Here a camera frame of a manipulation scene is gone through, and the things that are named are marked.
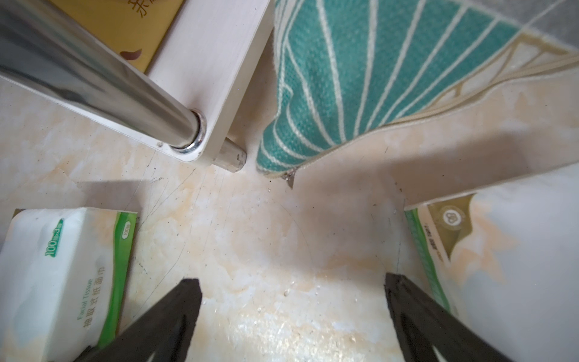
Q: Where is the white two-tier shelf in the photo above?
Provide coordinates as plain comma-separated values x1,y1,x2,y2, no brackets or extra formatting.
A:
1,1,274,173

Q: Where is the white tissue pack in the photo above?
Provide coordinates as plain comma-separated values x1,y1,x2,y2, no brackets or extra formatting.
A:
404,164,578,361
1,208,137,361

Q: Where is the green gold patterned cushion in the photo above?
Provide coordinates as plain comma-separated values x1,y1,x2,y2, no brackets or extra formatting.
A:
256,0,578,177

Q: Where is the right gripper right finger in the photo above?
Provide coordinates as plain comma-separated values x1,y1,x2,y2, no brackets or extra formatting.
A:
384,272,510,361

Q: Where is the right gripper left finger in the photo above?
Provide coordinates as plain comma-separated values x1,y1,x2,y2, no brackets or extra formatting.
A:
76,278,203,361

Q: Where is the gold tissue pack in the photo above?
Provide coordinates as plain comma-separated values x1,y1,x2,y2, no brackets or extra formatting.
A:
54,0,183,72

